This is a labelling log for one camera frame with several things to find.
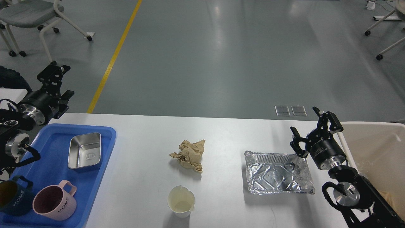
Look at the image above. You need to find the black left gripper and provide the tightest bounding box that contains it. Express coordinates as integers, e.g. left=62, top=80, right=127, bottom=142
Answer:
left=17, top=65, right=75, bottom=126

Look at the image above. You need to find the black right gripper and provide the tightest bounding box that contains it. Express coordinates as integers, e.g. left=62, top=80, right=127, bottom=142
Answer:
left=290, top=106, right=347, bottom=170

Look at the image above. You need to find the aluminium foil tray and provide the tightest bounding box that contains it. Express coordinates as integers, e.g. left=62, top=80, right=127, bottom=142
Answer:
left=244, top=151, right=315, bottom=195

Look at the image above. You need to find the stainless steel tray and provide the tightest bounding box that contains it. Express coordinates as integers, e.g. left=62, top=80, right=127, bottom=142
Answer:
left=67, top=132, right=102, bottom=172

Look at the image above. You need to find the pink home mug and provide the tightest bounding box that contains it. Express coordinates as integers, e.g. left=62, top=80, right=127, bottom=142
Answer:
left=32, top=180, right=77, bottom=221

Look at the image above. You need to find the dark blue home mug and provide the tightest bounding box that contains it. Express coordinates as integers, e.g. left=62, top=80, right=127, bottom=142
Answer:
left=0, top=175, right=35, bottom=216

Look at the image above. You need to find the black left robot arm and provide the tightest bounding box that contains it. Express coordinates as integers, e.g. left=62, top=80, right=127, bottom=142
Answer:
left=0, top=64, right=74, bottom=174

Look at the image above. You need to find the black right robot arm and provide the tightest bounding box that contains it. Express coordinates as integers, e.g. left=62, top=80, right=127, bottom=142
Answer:
left=290, top=107, right=404, bottom=228

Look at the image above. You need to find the right floor outlet plate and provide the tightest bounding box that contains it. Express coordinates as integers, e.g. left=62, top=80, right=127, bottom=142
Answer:
left=291, top=105, right=308, bottom=117

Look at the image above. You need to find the floor outlet plate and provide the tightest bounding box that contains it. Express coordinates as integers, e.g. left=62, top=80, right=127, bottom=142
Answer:
left=275, top=105, right=291, bottom=117
left=291, top=105, right=308, bottom=117

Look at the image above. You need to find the left floor outlet plate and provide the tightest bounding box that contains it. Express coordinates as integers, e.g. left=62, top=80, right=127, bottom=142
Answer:
left=275, top=105, right=291, bottom=117

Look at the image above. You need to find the seated person leg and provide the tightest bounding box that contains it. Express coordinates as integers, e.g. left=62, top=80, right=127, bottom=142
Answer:
left=0, top=66, right=33, bottom=93

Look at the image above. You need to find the blue plastic tray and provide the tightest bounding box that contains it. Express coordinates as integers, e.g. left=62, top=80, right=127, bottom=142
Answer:
left=0, top=123, right=117, bottom=228

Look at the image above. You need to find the beige plastic bin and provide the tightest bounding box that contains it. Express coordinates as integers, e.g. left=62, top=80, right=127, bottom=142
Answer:
left=338, top=122, right=405, bottom=219

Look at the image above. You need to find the grey office chair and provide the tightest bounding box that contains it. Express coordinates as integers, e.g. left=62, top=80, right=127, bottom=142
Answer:
left=0, top=0, right=93, bottom=65

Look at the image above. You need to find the crumpled brown paper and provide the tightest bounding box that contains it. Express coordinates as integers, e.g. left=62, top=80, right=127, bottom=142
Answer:
left=169, top=139, right=205, bottom=173

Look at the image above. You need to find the white paper cup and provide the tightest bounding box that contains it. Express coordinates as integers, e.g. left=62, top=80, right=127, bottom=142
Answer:
left=167, top=185, right=196, bottom=219

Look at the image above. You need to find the white chair base right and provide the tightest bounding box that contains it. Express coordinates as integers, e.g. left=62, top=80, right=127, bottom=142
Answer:
left=364, top=0, right=405, bottom=61

